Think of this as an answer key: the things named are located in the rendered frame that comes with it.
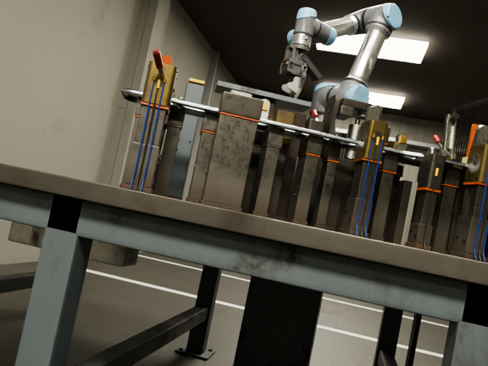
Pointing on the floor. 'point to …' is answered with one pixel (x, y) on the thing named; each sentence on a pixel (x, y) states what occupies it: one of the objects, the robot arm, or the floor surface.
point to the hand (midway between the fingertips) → (295, 98)
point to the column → (277, 324)
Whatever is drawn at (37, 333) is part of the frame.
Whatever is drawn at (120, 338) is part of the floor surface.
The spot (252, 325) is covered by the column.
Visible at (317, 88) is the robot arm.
